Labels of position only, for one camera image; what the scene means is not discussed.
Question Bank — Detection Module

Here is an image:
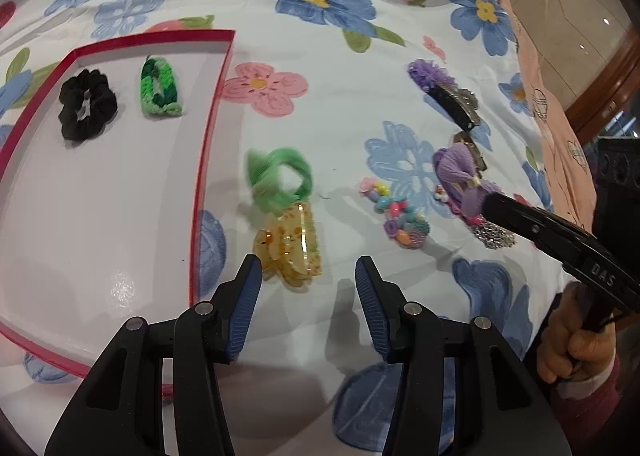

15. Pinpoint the wooden furniture edge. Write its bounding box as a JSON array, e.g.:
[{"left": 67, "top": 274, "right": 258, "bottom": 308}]
[{"left": 565, "top": 30, "right": 640, "bottom": 137}]

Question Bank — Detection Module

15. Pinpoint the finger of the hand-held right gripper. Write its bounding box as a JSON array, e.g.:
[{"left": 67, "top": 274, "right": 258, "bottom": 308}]
[{"left": 480, "top": 191, "right": 597, "bottom": 265}]

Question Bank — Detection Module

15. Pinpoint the pink printed blanket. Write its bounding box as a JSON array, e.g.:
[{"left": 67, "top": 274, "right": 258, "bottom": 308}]
[{"left": 492, "top": 0, "right": 601, "bottom": 247}]

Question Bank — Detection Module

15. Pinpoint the purple flower hair clip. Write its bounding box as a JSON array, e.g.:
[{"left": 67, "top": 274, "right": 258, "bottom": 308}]
[{"left": 407, "top": 59, "right": 482, "bottom": 133}]

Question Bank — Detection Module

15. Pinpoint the rhinestone hair accessory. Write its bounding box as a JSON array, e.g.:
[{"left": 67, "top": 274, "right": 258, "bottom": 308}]
[{"left": 472, "top": 218, "right": 517, "bottom": 250}]

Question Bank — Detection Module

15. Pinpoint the yellow hair claw clip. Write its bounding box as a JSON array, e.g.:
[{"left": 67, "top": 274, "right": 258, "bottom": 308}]
[{"left": 252, "top": 202, "right": 323, "bottom": 289}]

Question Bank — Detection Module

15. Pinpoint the floral bed sheet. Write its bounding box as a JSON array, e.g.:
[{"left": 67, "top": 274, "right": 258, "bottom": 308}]
[{"left": 0, "top": 0, "right": 561, "bottom": 456}]

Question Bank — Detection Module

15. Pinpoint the green braided hair tie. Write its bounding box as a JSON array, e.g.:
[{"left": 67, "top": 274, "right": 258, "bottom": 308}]
[{"left": 140, "top": 56, "right": 183, "bottom": 117}]

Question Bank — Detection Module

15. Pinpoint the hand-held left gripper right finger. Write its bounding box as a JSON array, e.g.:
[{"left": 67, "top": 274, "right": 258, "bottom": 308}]
[{"left": 354, "top": 256, "right": 573, "bottom": 456}]

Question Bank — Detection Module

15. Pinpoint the red shallow tray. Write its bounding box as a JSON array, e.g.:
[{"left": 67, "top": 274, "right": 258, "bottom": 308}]
[{"left": 0, "top": 29, "right": 237, "bottom": 379}]

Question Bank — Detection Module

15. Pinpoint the black scrunchie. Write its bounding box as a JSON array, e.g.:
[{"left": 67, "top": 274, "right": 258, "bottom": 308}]
[{"left": 58, "top": 70, "right": 119, "bottom": 141}]

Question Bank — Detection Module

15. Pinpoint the person's right hand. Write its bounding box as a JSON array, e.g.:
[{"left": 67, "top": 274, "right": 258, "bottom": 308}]
[{"left": 537, "top": 281, "right": 621, "bottom": 385}]

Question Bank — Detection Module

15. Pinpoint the purple bow hair clip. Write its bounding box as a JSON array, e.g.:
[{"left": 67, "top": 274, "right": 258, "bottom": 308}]
[{"left": 432, "top": 143, "right": 496, "bottom": 224}]

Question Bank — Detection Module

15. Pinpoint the person's right forearm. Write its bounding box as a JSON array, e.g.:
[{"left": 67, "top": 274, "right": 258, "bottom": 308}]
[{"left": 552, "top": 356, "right": 640, "bottom": 456}]

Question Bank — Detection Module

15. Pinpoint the colourful beaded hair clip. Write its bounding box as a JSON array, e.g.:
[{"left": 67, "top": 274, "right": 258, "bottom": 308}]
[{"left": 360, "top": 177, "right": 431, "bottom": 249}]

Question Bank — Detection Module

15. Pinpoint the pink beaded hair clip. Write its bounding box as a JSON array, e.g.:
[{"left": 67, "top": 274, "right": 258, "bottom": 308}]
[{"left": 434, "top": 184, "right": 483, "bottom": 225}]

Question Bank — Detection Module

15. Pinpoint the light green scrunchie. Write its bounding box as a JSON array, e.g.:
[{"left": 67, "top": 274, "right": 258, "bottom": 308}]
[{"left": 246, "top": 147, "right": 313, "bottom": 217}]

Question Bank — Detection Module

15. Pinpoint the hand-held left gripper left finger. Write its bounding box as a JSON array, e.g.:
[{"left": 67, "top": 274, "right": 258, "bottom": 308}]
[{"left": 44, "top": 253, "right": 263, "bottom": 456}]

